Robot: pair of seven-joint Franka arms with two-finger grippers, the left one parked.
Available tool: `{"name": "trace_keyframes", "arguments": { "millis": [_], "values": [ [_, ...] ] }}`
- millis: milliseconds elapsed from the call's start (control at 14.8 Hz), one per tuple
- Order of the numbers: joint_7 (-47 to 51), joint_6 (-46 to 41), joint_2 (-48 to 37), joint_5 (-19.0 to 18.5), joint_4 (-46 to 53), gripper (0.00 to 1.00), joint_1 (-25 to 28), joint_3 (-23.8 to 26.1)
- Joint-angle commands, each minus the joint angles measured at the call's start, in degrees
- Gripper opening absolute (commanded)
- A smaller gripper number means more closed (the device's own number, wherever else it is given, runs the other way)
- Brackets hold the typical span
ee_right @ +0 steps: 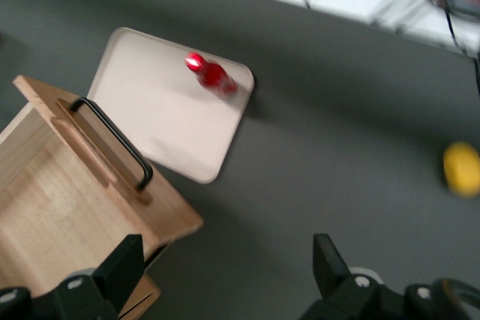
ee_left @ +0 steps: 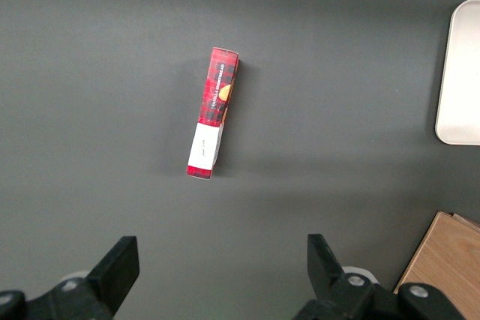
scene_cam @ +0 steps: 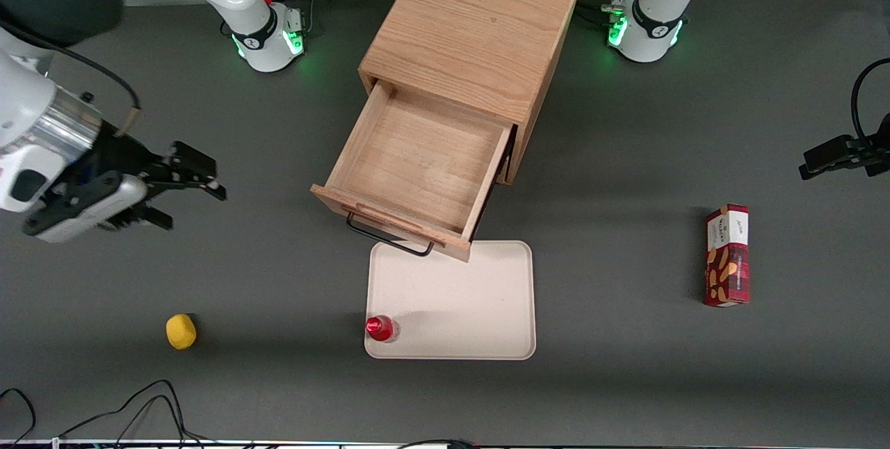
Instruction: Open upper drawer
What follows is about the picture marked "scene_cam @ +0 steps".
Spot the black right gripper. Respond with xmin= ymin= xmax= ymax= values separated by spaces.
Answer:
xmin=63 ymin=122 xmax=227 ymax=231

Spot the black metal drawer handle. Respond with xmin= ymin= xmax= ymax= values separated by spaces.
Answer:
xmin=346 ymin=211 xmax=435 ymax=257

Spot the wooden drawer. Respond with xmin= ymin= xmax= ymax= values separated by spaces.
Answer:
xmin=310 ymin=79 xmax=515 ymax=263

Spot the wooden drawer cabinet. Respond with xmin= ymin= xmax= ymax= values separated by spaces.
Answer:
xmin=358 ymin=0 xmax=581 ymax=186

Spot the yellow lemon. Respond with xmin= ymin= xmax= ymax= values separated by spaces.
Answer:
xmin=165 ymin=314 xmax=197 ymax=351

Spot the red cola can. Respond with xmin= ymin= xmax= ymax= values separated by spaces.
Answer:
xmin=366 ymin=316 xmax=401 ymax=344

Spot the white rectangular tray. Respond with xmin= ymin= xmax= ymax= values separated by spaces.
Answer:
xmin=364 ymin=240 xmax=537 ymax=361

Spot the red cookie box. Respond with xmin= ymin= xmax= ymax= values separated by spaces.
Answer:
xmin=702 ymin=204 xmax=751 ymax=308

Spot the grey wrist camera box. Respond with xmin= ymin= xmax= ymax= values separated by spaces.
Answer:
xmin=23 ymin=174 xmax=150 ymax=243

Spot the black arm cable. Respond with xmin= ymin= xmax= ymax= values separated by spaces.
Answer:
xmin=0 ymin=18 xmax=142 ymax=113

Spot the black floor cable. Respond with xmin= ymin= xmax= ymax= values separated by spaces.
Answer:
xmin=396 ymin=439 xmax=480 ymax=449
xmin=56 ymin=379 xmax=209 ymax=447
xmin=0 ymin=388 xmax=37 ymax=447

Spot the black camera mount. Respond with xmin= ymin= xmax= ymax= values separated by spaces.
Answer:
xmin=798 ymin=112 xmax=890 ymax=181

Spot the black camera mount cable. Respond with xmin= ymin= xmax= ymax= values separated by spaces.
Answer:
xmin=851 ymin=58 xmax=890 ymax=144

